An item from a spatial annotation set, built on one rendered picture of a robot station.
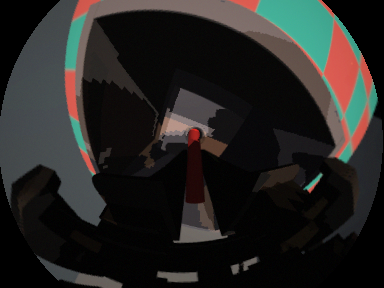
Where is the red peg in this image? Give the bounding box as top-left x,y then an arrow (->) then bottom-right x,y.
185,128 -> 205,204

